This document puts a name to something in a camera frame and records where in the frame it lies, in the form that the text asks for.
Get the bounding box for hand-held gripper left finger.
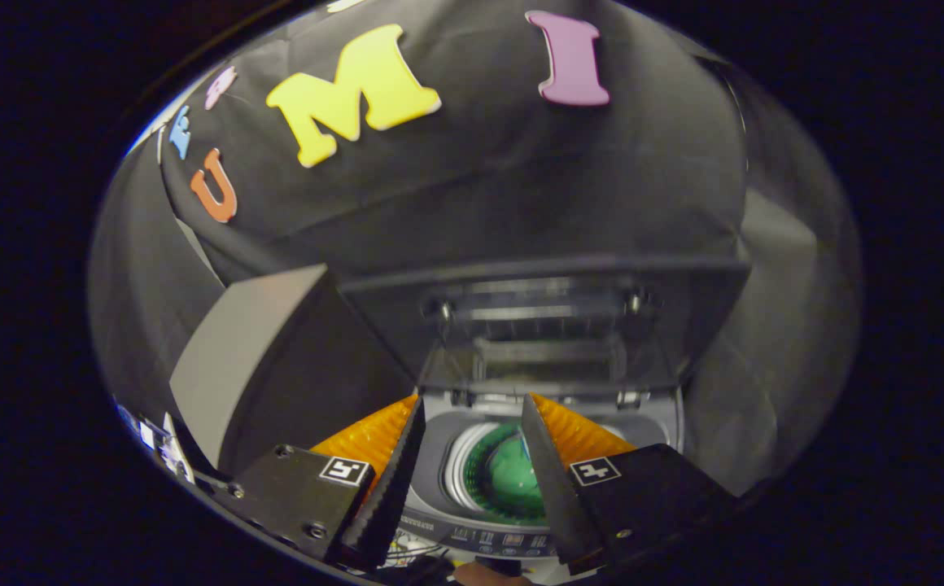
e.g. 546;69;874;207
226;395;427;572

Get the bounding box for blue and white clutter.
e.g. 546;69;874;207
114;399;196;485

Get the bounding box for thin floor cables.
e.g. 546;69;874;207
387;533;450;572

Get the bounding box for grey cabinet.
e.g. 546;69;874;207
169;263;416;477

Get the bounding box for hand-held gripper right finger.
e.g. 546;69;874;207
519;392;740;577

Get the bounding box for green polo shirt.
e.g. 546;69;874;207
470;422;548;523

